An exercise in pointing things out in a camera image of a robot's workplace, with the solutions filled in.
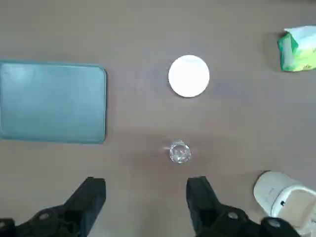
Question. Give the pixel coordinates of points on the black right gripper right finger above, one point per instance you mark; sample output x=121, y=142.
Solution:
x=202, y=202

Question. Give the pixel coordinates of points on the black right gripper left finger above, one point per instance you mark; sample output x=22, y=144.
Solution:
x=81, y=205

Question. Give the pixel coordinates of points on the clear glass measuring cup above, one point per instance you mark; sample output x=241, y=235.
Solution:
x=180, y=152

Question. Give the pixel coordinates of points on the cream desktop trash can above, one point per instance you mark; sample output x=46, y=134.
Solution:
x=267, y=191

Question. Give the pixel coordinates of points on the grey rectangular tray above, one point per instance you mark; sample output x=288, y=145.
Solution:
x=51, y=102

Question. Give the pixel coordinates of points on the green tissue pack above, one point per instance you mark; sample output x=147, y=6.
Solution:
x=300, y=53

